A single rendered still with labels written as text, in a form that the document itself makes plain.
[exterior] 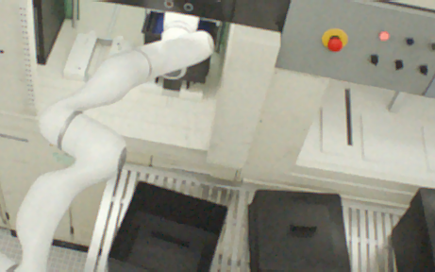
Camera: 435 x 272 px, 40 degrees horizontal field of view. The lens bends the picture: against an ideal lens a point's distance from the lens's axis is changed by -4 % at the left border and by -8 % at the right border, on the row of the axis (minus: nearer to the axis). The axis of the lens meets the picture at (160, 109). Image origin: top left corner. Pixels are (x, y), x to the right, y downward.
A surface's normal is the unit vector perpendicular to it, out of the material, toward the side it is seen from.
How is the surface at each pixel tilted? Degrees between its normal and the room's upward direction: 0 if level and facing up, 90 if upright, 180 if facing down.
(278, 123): 90
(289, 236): 0
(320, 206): 0
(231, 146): 90
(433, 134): 0
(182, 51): 42
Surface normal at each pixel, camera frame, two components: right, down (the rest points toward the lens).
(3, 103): -0.16, 0.74
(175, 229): 0.08, -0.65
